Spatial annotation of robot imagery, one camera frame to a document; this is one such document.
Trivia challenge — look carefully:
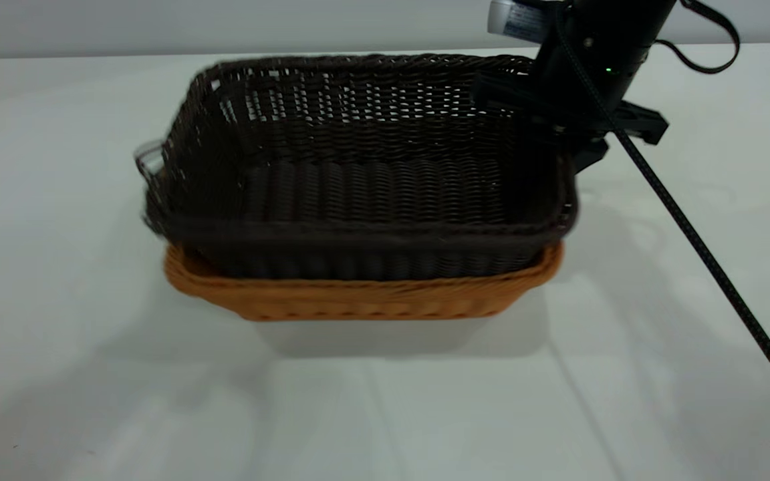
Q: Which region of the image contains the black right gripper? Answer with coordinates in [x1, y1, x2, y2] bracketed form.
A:
[472, 65, 670, 175]

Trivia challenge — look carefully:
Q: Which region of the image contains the dark brown wicker basket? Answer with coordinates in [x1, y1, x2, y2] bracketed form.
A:
[134, 53, 580, 282]

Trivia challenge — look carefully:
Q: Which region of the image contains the light brown wicker basket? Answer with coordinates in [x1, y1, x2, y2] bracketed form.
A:
[162, 240, 565, 323]

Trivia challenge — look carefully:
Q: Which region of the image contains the black braided cable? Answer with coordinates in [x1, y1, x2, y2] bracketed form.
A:
[553, 0, 770, 420]

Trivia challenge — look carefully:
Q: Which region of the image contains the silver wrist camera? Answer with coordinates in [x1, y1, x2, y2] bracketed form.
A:
[487, 0, 550, 43]

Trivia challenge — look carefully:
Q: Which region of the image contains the thin black looped cable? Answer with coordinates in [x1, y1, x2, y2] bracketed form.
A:
[654, 0, 741, 75]

